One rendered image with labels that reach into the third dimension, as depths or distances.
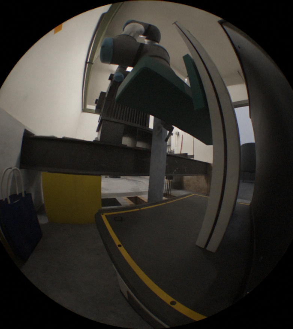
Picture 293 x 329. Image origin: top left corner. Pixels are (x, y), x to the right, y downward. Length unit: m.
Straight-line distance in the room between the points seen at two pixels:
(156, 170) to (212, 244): 0.74
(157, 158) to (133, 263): 0.79
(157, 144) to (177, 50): 2.22
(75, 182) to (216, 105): 0.84
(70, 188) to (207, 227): 0.79
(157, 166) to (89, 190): 0.60
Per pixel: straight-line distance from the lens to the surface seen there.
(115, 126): 0.92
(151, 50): 0.41
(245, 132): 9.82
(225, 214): 0.23
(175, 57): 2.70
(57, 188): 0.83
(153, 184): 0.87
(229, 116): 0.24
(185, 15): 2.42
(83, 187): 0.79
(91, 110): 4.54
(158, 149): 0.89
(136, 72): 0.23
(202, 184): 2.34
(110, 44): 0.41
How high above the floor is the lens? 0.51
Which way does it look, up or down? 1 degrees up
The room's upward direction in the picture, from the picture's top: 4 degrees clockwise
